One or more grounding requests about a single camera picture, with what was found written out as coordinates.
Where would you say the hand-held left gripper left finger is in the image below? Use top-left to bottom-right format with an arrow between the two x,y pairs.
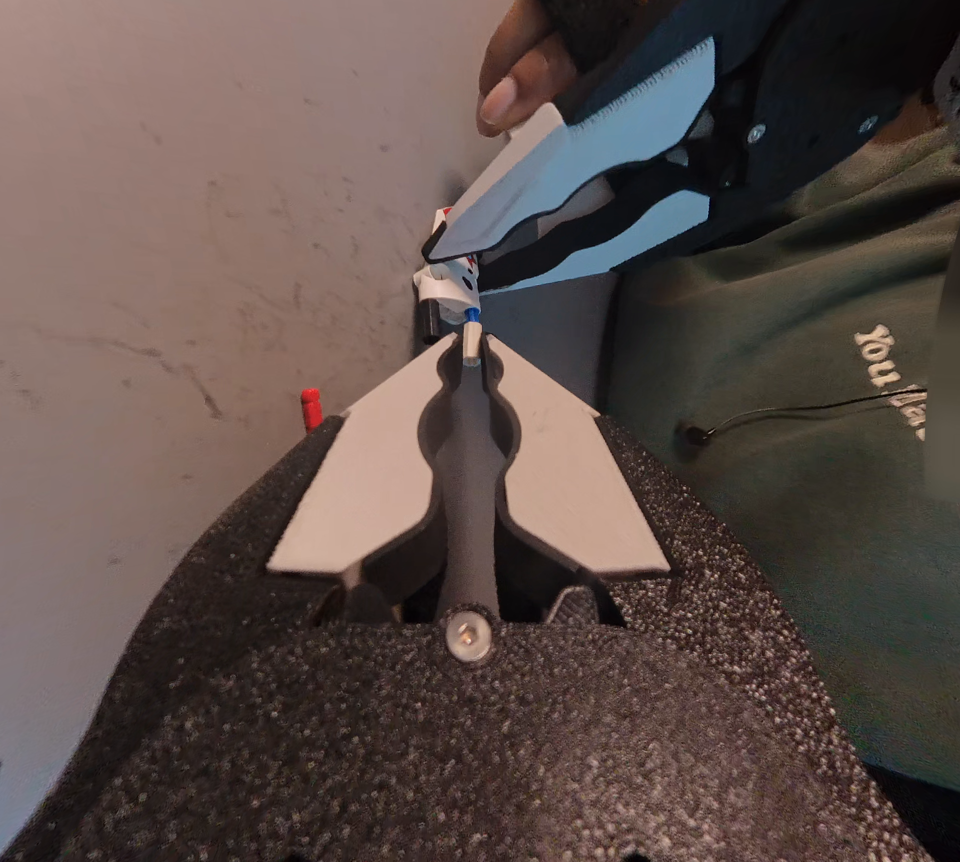
264,331 -> 462,619

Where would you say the person's right forearm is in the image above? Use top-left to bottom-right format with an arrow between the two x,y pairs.
870,55 -> 960,162

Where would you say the white spotted lego panel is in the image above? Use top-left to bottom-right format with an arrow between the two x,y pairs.
414,205 -> 483,323

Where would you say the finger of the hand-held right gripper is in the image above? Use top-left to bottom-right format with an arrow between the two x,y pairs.
420,35 -> 720,265
477,168 -> 712,293

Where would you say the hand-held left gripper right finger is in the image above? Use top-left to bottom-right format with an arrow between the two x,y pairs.
482,331 -> 672,619

